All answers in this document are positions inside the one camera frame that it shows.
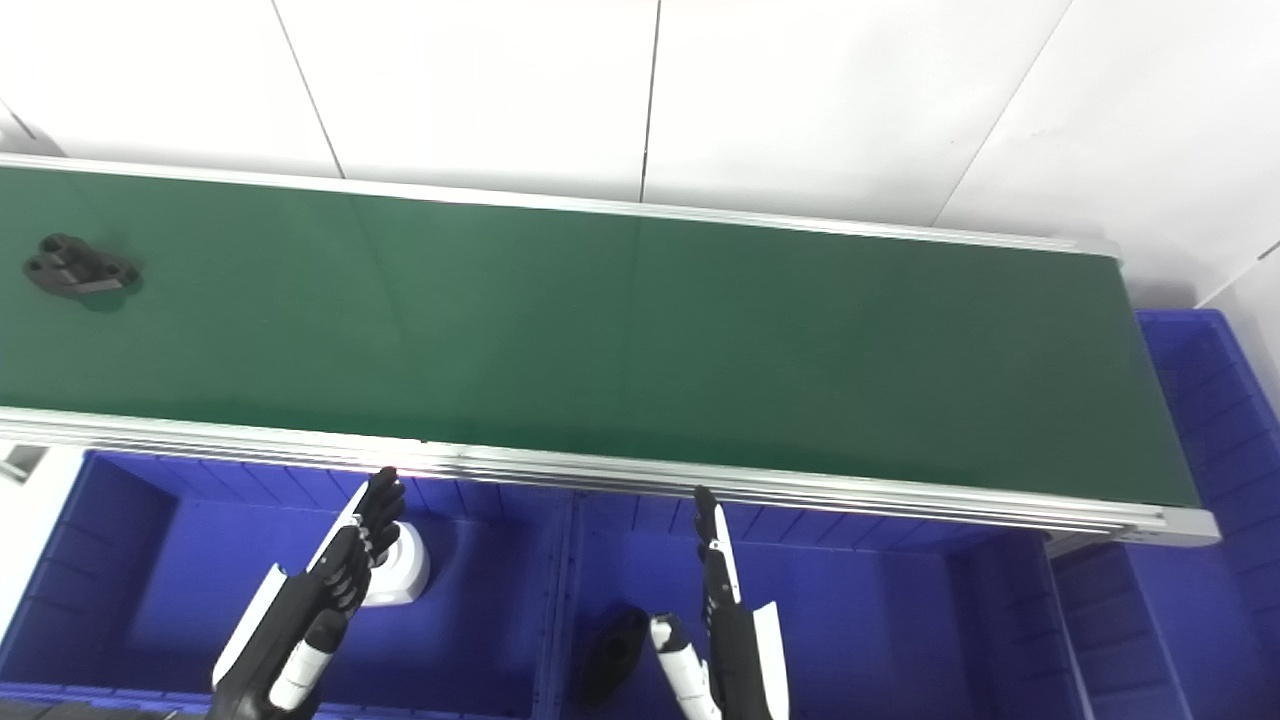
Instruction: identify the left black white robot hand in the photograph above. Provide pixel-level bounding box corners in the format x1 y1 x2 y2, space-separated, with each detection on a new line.
205 467 407 720

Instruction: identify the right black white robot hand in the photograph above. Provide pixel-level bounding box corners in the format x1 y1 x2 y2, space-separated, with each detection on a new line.
648 486 791 720

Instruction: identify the black flanged part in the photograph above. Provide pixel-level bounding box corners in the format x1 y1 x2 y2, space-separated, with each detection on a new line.
22 233 142 298

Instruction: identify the white round part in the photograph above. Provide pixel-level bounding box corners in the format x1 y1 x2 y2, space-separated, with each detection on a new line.
360 520 432 609

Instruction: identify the black part in bin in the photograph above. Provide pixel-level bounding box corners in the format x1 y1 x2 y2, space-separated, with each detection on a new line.
580 606 652 707

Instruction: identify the blue plastic bin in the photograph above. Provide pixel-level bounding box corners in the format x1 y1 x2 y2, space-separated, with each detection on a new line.
0 449 573 720
545 488 1079 720
1045 308 1280 720

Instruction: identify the green conveyor belt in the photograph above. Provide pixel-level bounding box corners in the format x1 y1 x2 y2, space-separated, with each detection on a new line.
0 165 1201 508
0 153 1223 549

